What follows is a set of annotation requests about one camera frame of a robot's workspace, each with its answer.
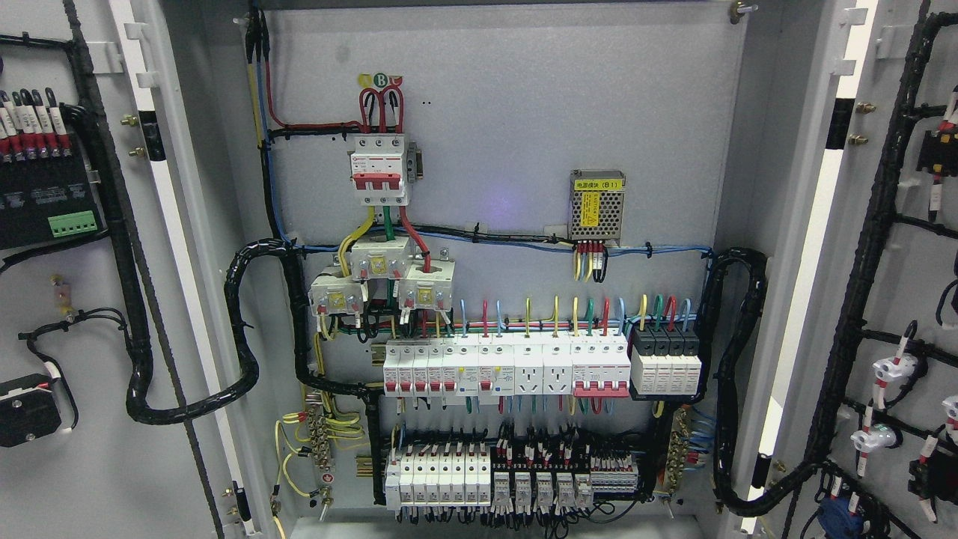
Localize white socket breaker row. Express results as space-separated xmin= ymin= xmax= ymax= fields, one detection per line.
xmin=382 ymin=330 xmax=632 ymax=405

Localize white current transformers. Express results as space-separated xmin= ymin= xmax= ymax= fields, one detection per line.
xmin=308 ymin=236 xmax=455 ymax=317

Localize white rotary selector switch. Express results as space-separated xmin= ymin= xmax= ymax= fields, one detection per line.
xmin=1 ymin=373 xmax=61 ymax=448

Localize grey cabinet door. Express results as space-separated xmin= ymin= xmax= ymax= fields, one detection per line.
xmin=2 ymin=1 xmax=244 ymax=538
xmin=737 ymin=0 xmax=958 ymax=539

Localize black cable loom left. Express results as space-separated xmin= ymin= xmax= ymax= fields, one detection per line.
xmin=64 ymin=105 xmax=386 ymax=506

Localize metal mesh power supply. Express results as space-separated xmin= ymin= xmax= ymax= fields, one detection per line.
xmin=567 ymin=168 xmax=626 ymax=242

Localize red main circuit breaker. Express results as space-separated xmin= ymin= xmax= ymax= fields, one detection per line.
xmin=349 ymin=133 xmax=418 ymax=206

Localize black white surge protector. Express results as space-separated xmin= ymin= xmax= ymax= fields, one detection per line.
xmin=629 ymin=326 xmax=702 ymax=402

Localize black digital power meter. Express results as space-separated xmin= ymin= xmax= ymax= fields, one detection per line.
xmin=1 ymin=151 xmax=103 ymax=249

